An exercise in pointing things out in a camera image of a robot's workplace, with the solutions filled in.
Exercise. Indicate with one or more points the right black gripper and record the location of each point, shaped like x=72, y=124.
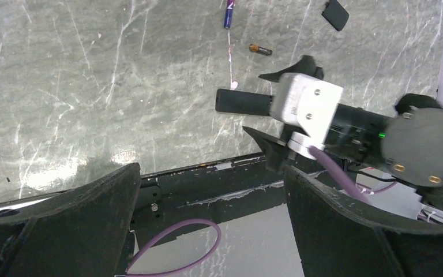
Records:
x=298, y=126

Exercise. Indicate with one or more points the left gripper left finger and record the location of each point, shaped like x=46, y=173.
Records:
x=81, y=232

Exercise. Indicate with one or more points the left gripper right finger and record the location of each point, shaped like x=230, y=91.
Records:
x=337, y=235

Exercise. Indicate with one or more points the black remote control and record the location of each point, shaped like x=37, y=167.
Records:
x=239, y=102

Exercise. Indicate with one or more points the black gold AAA battery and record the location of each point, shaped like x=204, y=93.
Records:
x=260, y=50

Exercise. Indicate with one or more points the black remote battery cover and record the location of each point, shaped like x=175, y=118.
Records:
x=335, y=14

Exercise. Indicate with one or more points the blue AAA battery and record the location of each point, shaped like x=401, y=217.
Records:
x=230, y=4

